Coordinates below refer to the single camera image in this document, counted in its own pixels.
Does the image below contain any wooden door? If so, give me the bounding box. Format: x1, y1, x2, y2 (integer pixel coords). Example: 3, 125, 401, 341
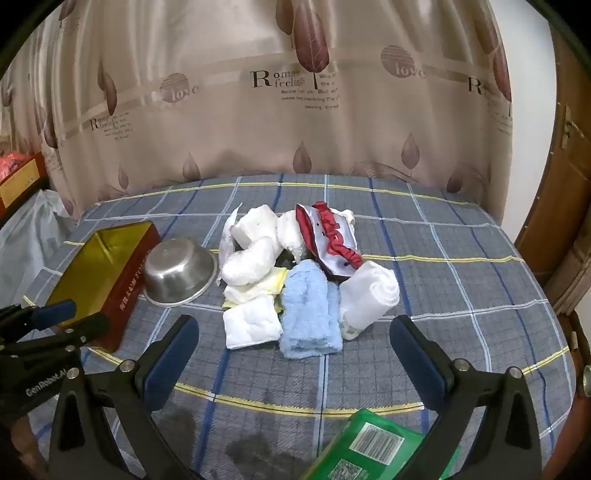
512, 28, 591, 315

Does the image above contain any white plastic wrapper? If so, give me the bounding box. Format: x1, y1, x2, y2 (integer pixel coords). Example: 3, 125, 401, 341
221, 205, 243, 264

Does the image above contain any beige leaf print curtain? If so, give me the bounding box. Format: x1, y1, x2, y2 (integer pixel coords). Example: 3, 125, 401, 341
0, 0, 555, 222

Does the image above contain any stainless steel bowl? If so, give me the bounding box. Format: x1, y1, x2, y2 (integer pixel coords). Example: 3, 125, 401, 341
142, 237, 219, 308

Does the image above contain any orange cardboard box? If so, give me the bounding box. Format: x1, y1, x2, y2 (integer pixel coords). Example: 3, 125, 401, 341
0, 150, 47, 213

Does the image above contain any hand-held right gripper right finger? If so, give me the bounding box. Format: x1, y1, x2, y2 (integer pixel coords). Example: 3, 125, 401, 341
389, 315, 543, 480

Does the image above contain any white fluffy cloth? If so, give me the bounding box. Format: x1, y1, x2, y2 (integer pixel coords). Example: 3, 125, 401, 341
276, 210, 319, 261

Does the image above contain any light blue towel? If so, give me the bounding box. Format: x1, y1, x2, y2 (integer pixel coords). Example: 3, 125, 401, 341
279, 259, 343, 360

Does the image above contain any white pad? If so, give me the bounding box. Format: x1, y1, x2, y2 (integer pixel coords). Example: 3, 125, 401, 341
219, 237, 280, 287

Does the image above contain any white towel with yellow edge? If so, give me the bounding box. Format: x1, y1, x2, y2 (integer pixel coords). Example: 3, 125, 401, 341
222, 268, 289, 312

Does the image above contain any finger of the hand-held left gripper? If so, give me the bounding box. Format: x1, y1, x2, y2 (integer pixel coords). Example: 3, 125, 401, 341
0, 314, 110, 356
0, 300, 77, 329

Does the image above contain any clear plastic bag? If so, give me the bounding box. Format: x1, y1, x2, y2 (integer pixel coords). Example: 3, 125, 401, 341
0, 189, 79, 315

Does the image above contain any red tin box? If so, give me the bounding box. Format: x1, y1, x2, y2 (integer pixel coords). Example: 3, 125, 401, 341
46, 220, 161, 355

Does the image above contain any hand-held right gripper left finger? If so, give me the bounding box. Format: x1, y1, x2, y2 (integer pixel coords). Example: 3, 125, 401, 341
48, 315, 200, 480

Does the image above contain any dark wooden panel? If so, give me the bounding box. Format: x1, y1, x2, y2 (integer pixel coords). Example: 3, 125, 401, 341
549, 295, 591, 402

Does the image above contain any red and white satin cloth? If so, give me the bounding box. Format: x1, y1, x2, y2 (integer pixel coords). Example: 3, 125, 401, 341
294, 202, 365, 280

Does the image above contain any green packet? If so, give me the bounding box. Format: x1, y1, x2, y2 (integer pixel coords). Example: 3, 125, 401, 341
300, 408, 455, 480

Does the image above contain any grey plaid bed sheet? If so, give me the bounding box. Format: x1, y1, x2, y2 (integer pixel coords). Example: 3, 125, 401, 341
28, 173, 578, 480

